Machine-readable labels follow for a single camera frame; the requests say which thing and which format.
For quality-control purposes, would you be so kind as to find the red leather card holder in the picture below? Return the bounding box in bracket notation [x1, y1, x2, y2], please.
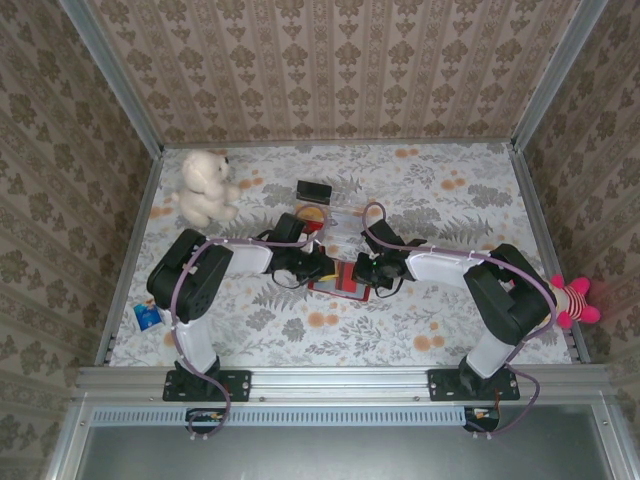
[307, 259, 372, 303]

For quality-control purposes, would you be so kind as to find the blue credit card grey back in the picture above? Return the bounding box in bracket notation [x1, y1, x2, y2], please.
[132, 298, 166, 332]

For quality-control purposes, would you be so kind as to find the clear acrylic organizer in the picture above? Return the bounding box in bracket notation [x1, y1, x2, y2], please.
[294, 196, 374, 261]

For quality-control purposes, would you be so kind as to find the white teddy bear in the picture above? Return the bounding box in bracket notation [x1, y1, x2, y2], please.
[172, 148, 241, 229]

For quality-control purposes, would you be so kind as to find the black connector board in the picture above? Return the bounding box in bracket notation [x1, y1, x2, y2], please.
[185, 407, 226, 434]
[463, 405, 502, 433]

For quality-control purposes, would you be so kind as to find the grey metal panel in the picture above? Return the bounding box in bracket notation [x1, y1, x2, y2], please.
[44, 403, 634, 480]

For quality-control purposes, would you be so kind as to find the pink striped plush doll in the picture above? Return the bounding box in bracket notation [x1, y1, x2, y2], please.
[547, 276, 602, 331]

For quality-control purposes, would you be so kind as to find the wide aluminium frame rail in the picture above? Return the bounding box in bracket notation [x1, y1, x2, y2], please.
[74, 363, 612, 402]

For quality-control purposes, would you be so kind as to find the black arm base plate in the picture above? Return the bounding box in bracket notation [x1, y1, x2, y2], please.
[162, 368, 253, 404]
[427, 368, 521, 403]

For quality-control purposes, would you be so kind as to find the narrow aluminium edge rail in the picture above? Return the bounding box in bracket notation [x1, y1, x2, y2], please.
[162, 138, 516, 149]

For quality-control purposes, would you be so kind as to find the slotted grey cable duct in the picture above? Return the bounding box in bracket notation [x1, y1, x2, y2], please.
[91, 404, 471, 427]

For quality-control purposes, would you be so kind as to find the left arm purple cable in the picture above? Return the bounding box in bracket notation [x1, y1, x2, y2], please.
[168, 202, 331, 442]

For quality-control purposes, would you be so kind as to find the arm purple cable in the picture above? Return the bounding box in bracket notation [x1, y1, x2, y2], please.
[168, 202, 331, 442]
[362, 201, 559, 441]

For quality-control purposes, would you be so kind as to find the aluminium side rail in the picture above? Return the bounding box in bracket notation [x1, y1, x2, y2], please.
[508, 142, 592, 365]
[93, 149, 165, 369]

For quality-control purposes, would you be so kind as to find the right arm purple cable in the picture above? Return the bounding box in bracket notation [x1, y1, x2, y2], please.
[362, 201, 559, 441]

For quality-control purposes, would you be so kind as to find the aluminium frame post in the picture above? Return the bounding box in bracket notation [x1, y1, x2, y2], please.
[58, 0, 166, 157]
[510, 0, 610, 151]

